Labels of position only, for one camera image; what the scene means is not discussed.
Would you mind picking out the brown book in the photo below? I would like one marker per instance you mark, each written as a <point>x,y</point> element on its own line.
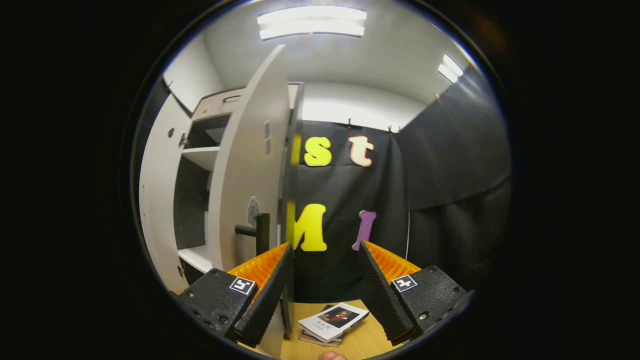
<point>315,341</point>

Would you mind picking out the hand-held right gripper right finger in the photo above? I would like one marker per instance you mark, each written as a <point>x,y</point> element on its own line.
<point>382,295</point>

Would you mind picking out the ceiling light panel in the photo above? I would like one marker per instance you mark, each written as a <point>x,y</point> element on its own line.
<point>312,22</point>
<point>451,68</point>

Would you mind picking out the white cabinet door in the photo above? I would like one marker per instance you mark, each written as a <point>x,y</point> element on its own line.
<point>157,200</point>
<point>250,165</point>

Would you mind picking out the white and grey cabinet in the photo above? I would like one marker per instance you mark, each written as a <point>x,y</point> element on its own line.
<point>192,210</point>

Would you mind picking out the white portrait book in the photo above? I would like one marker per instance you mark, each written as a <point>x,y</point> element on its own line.
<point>325,325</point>

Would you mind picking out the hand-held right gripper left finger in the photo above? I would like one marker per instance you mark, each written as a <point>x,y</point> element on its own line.
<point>267,295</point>

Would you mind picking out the black backdrop cloth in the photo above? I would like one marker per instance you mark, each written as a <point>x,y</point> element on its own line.
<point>450,200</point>

